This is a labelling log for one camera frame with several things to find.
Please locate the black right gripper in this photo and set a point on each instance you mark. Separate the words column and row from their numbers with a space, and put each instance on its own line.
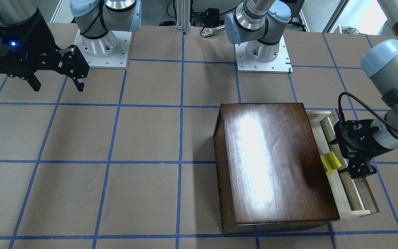
column 37, row 38

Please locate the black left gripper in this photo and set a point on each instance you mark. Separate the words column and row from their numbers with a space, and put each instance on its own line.
column 364, row 145

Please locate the yellow block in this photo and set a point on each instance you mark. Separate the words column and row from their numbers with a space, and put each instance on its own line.
column 330, row 162

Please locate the light wood drawer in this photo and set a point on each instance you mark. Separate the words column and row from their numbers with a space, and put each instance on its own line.
column 353, row 197

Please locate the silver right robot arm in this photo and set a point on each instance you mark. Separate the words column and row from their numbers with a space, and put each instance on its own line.
column 95, row 18

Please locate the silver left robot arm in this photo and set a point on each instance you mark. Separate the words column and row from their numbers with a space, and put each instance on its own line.
column 264, row 21

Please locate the dark wooden cabinet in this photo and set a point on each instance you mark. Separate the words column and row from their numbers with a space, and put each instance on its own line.
column 269, row 169

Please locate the metal cylinder connector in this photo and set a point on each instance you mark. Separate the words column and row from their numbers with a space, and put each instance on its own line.
column 212, row 31

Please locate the black power adapter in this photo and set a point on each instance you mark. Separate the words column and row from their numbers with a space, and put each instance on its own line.
column 210, row 14

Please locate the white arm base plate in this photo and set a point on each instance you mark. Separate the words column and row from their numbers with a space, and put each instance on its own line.
column 254, row 57
column 109, row 52

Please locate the aluminium extrusion post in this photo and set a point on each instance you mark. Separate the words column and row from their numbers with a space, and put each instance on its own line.
column 183, row 15

